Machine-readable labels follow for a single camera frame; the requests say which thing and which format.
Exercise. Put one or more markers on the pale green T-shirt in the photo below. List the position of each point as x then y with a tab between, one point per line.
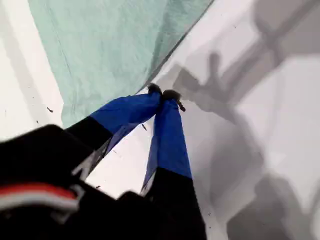
105	50

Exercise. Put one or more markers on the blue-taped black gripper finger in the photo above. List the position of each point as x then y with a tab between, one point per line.
125	112
170	140

